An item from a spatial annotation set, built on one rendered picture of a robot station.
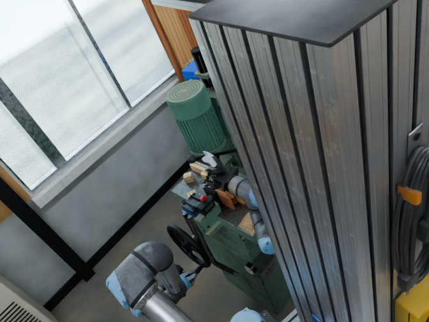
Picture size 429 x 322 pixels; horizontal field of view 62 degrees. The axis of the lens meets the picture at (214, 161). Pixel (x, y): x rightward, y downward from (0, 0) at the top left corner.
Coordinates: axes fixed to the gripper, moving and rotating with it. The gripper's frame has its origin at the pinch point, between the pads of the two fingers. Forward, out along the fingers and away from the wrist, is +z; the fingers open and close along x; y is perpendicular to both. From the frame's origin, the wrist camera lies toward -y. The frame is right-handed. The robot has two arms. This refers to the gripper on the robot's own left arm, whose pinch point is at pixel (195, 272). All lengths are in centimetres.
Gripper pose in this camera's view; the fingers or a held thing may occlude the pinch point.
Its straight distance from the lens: 185.0
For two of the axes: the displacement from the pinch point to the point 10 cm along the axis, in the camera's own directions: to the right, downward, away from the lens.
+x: 6.9, 2.8, -6.7
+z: 7.2, -1.9, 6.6
